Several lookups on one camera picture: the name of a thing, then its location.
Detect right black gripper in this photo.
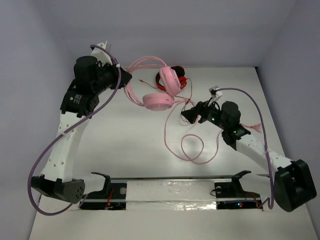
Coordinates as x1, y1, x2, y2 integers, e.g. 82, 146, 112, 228
181, 97, 228, 131

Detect pink headphone cable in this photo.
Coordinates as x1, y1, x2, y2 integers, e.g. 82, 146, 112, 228
163, 97, 262, 166

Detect pink headphones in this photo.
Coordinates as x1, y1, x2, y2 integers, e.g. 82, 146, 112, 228
124, 56, 181, 111

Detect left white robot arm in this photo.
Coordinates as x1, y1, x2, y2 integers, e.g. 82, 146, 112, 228
28, 56, 132, 204

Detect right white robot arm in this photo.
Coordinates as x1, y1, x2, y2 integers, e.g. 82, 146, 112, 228
181, 101, 317, 212

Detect red black headphones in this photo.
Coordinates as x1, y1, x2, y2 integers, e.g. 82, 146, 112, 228
155, 65, 187, 92

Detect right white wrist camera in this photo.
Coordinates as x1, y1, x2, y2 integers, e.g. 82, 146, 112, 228
209, 86, 223, 103

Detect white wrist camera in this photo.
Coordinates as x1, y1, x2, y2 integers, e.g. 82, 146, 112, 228
90, 40, 113, 65
209, 86, 223, 103

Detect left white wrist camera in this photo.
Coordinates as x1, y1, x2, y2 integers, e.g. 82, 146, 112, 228
90, 40, 113, 65

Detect red headphone cable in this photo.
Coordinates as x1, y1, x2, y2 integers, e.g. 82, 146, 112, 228
138, 77, 198, 126

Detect aluminium rail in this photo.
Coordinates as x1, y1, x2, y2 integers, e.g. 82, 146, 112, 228
110, 175, 233, 181

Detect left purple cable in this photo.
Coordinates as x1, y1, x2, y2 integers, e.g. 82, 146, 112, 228
27, 44, 123, 216

